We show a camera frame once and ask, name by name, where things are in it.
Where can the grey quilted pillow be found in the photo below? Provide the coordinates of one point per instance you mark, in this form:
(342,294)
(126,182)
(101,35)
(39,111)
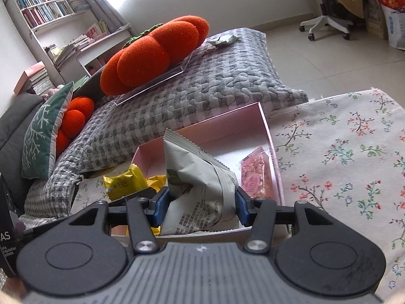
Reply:
(215,82)

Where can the pink cardboard box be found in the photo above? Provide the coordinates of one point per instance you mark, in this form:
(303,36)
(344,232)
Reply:
(221,133)

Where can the floral printed cloth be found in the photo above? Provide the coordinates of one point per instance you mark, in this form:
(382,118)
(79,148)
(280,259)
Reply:
(345,152)

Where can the clear acrylic tray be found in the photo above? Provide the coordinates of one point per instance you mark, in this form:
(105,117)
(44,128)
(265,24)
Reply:
(164,74)

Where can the white office chair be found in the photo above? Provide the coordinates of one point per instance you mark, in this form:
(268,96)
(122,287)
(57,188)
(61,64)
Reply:
(326,19)

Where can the white bookshelf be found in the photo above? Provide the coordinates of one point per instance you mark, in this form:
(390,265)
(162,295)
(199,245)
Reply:
(91,53)

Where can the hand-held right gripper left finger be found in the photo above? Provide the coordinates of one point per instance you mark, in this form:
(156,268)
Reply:
(162,205)

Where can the dark grey sofa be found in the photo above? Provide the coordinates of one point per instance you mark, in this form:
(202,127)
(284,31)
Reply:
(14,117)

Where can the small yellow snack packet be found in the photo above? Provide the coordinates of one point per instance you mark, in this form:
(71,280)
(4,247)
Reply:
(157,182)
(123,182)

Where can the pile of pink-covered books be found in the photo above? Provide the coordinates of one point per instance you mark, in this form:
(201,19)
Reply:
(33,77)

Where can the small orange pumpkin cushion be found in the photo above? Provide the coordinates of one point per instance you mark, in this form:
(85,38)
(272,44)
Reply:
(74,117)

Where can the grey curtain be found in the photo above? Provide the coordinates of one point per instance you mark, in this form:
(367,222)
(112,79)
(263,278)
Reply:
(101,0)

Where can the rows of colourful books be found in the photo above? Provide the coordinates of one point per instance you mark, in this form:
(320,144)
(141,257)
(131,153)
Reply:
(41,0)

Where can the pink plush toy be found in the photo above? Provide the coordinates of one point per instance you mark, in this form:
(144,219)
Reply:
(53,91)

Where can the pink snack packet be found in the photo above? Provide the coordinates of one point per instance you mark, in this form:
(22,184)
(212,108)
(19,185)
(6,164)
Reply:
(258,174)

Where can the white shopping bag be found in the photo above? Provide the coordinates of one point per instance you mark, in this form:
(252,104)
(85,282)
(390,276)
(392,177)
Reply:
(395,27)

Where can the grey-green snack packet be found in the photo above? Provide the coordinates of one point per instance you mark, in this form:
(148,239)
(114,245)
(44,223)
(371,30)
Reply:
(196,183)

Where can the silver-green snack packet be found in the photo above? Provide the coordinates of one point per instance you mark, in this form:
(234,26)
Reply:
(223,40)

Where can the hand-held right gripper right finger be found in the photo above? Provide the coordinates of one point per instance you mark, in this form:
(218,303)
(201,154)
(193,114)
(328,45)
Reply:
(241,207)

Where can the green pillow with white branches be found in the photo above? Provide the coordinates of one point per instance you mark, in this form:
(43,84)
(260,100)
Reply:
(41,133)

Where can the large orange pumpkin cushion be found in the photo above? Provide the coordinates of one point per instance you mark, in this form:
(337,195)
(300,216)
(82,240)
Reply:
(148,50)

